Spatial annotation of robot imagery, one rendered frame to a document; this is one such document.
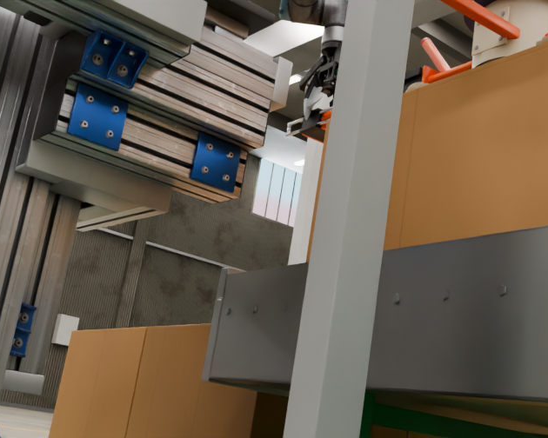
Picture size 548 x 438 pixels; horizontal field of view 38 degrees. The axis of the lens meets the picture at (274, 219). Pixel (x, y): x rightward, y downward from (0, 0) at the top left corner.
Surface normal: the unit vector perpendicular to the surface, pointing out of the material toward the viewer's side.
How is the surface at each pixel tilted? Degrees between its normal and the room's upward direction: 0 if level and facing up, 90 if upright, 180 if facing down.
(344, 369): 90
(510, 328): 90
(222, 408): 90
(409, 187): 90
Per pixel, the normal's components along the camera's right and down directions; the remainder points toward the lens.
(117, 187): 0.61, -0.11
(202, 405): -0.83, -0.26
